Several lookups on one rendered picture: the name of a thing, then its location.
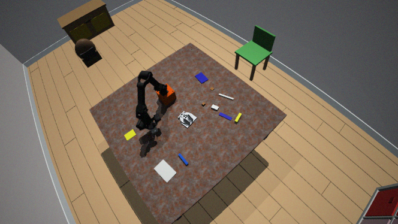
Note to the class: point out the white rectangular plate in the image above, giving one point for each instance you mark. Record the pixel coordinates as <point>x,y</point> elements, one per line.
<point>165,171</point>

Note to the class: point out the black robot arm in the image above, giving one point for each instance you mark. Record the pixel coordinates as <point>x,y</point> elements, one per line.
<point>141,108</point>

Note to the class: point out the blue flat plate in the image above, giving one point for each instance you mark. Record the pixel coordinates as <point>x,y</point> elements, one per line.
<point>201,77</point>

